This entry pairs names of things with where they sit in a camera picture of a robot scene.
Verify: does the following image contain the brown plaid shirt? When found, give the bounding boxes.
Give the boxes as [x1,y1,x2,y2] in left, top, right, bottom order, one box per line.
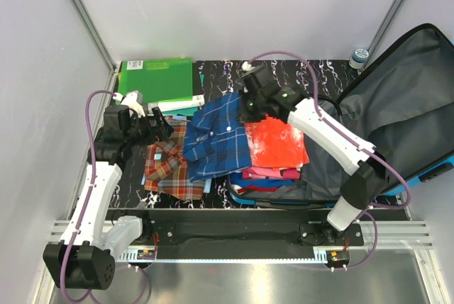
[143,116,206,201]

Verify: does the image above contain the orange tie-dye shirt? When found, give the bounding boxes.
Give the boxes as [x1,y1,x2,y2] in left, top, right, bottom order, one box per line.
[244,117,309,169]

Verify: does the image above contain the blue plaid shirt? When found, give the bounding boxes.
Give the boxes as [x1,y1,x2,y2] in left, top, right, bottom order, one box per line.
[183,92,252,181]

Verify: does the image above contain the pink camouflage shirt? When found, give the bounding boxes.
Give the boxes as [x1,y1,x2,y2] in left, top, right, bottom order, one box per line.
[241,167,301,180]

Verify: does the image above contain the blue shirt white letters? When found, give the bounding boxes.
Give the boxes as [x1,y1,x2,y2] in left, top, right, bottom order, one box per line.
[229,173,294,191]

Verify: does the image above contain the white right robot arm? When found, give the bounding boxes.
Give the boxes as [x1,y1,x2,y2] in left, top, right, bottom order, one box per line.
[239,62,385,245]

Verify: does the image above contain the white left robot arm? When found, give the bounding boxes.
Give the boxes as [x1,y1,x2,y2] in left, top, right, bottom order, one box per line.
[43,105,173,290]

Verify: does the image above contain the green plastic folder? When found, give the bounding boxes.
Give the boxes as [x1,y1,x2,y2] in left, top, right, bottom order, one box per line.
[118,57,193,103]

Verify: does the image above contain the light blue shirt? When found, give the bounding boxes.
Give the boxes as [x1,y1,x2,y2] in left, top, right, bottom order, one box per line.
[141,114,214,195]

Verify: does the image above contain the red shirt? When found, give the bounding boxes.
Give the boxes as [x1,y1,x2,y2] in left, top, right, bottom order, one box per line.
[237,185,279,194]

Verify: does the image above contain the blue capped bottle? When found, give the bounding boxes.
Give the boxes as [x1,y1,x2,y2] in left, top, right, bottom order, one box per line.
[349,48,369,69]

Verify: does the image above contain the blue suitcase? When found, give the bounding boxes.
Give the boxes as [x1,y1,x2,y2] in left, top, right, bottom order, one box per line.
[228,23,453,206]

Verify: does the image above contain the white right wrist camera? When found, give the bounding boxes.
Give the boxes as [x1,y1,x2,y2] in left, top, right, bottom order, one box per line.
[241,61,253,72]

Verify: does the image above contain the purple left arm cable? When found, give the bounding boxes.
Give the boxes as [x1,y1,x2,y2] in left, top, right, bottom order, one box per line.
[58,89,150,304]

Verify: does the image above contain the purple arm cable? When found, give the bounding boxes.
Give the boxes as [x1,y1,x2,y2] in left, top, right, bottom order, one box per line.
[244,50,412,272]
[58,89,150,304]

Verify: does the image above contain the aluminium frame rail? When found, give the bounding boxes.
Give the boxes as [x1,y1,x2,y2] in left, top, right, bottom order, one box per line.
[70,0,116,73]

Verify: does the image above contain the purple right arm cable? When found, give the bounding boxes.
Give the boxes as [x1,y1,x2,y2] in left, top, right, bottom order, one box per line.
[244,50,412,272]

